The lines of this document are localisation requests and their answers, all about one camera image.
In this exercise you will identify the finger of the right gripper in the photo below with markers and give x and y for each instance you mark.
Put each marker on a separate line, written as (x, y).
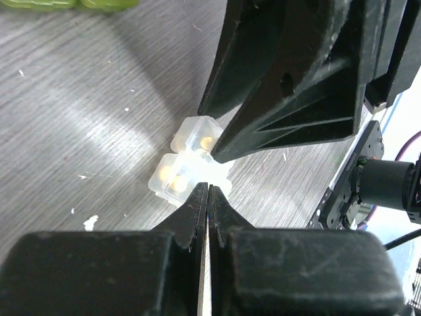
(266, 50)
(299, 119)

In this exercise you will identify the yellow pill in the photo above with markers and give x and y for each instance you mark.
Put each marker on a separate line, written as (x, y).
(165, 172)
(180, 184)
(207, 143)

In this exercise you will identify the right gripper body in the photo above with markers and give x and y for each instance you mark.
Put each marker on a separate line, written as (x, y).
(376, 54)

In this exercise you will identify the green pill box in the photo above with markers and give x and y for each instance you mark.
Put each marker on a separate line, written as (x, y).
(52, 5)

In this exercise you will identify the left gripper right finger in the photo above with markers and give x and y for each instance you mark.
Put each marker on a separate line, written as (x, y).
(277, 271)

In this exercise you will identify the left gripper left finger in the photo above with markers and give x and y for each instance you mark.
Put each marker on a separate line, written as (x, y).
(154, 272)

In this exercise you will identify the clear pill box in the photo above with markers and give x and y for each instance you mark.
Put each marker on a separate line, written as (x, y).
(190, 160)

